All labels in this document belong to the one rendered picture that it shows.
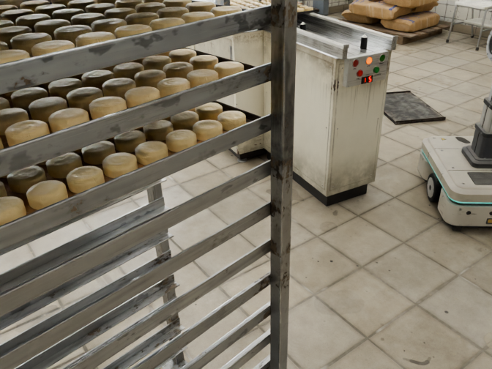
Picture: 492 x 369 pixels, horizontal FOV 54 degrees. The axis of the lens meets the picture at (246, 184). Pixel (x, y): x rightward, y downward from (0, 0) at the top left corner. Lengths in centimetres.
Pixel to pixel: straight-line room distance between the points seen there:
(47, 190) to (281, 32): 42
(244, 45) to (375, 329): 168
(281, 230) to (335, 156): 163
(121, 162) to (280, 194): 32
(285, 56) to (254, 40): 209
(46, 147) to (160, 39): 20
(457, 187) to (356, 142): 54
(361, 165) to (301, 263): 69
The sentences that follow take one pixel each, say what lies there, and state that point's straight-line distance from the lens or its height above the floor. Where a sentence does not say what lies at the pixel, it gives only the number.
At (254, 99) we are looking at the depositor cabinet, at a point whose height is 43.
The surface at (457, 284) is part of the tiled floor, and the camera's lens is 235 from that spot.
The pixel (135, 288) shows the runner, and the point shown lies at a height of 96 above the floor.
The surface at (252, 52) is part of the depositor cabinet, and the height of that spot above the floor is 72.
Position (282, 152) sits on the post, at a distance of 85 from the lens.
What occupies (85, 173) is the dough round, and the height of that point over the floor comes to 115.
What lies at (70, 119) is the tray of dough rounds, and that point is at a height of 124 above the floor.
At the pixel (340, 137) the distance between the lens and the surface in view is 251.
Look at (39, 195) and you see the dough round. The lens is 68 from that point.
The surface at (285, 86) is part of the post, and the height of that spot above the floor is 121.
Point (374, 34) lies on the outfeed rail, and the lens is 257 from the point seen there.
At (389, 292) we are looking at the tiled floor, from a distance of 222.
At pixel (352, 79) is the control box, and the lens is 239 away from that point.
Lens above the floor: 148
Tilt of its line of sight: 31 degrees down
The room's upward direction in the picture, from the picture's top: 2 degrees counter-clockwise
